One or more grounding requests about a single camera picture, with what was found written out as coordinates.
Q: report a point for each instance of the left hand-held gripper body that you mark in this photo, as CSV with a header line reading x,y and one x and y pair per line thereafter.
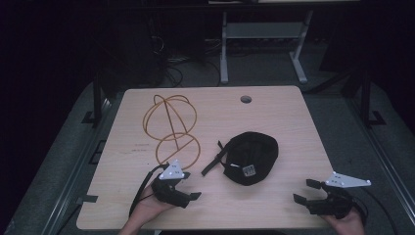
x,y
169,192

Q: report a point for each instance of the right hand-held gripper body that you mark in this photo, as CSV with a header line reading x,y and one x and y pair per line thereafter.
x,y
332,204

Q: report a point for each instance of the black cap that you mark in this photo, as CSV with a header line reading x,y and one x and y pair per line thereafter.
x,y
251,156

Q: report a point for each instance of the person's right hand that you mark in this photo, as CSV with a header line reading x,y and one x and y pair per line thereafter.
x,y
349,225

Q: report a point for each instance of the person's left hand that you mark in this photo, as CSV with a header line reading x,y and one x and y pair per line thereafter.
x,y
146,209

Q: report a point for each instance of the dark tape strip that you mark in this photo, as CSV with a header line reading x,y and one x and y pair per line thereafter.
x,y
87,198

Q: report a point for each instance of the black metal stand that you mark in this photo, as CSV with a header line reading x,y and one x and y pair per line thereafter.
x,y
366,98
97,98

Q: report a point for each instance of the white metal desk frame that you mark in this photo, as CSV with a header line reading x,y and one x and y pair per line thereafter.
x,y
261,31

